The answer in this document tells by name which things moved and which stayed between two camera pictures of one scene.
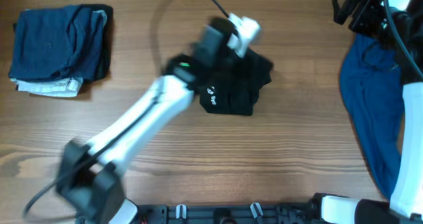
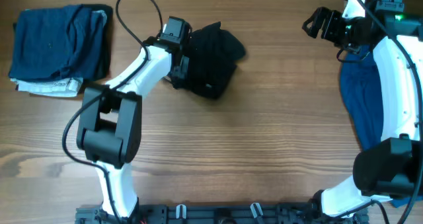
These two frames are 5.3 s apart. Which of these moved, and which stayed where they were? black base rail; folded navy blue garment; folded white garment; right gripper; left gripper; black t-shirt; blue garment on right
Moved: black t-shirt; right gripper; left gripper
Stayed: folded white garment; black base rail; folded navy blue garment; blue garment on right
